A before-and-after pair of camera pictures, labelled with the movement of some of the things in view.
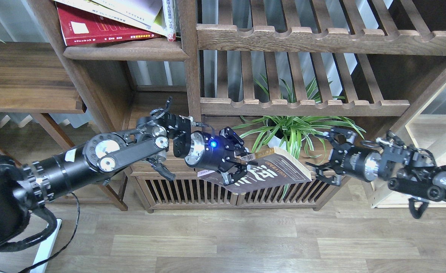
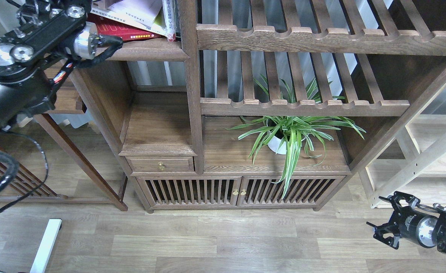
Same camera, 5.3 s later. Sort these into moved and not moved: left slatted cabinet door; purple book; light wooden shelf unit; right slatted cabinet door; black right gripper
Moved: purple book; black right gripper
Not moved: left slatted cabinet door; right slatted cabinet door; light wooden shelf unit
